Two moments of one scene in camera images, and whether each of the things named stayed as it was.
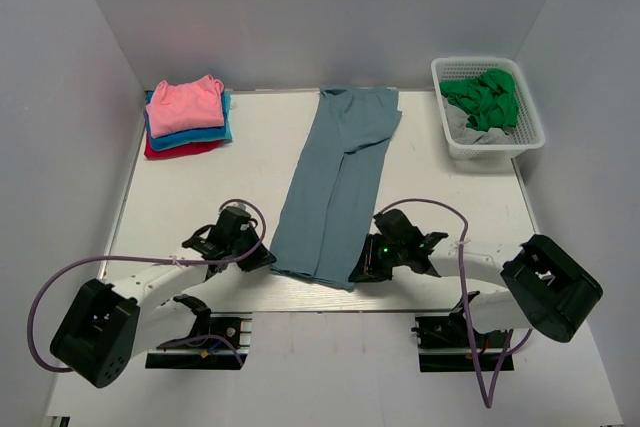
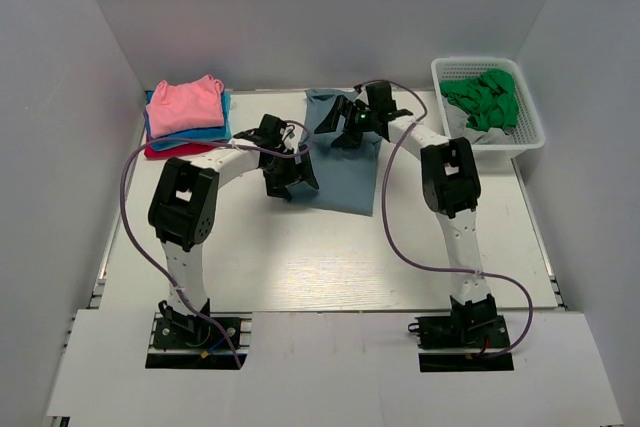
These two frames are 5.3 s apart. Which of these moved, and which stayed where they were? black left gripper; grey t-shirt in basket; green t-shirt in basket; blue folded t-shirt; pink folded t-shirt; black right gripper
Moved: black left gripper; black right gripper
Stayed: pink folded t-shirt; blue folded t-shirt; green t-shirt in basket; grey t-shirt in basket
